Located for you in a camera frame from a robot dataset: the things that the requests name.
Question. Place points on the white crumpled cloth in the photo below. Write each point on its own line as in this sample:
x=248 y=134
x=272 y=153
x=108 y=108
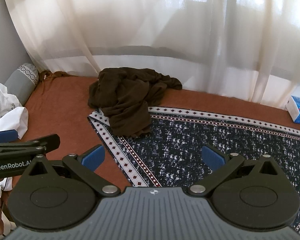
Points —
x=13 y=116

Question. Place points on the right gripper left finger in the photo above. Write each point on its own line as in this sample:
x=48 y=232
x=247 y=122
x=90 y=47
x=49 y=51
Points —
x=59 y=194

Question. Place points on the rust brown bed sheet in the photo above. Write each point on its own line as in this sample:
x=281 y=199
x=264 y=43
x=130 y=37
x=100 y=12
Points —
x=59 y=105

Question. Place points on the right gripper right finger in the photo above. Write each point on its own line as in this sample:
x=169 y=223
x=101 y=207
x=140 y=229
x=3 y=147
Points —
x=251 y=194

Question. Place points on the grey bolster pillow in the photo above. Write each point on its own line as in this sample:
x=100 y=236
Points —
x=22 y=82

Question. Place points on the sheer white curtain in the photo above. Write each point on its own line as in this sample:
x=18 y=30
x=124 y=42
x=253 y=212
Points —
x=248 y=49

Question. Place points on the patterned navy white rug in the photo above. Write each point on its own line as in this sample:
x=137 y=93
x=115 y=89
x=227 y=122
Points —
x=170 y=155

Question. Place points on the dark brown garment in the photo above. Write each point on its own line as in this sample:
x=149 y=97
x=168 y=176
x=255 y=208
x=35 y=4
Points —
x=124 y=95

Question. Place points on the blue white tissue pack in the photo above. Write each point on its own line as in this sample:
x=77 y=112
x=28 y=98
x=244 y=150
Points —
x=293 y=108

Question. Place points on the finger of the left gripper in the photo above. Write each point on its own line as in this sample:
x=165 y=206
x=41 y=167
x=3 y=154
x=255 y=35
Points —
x=43 y=145
x=8 y=136

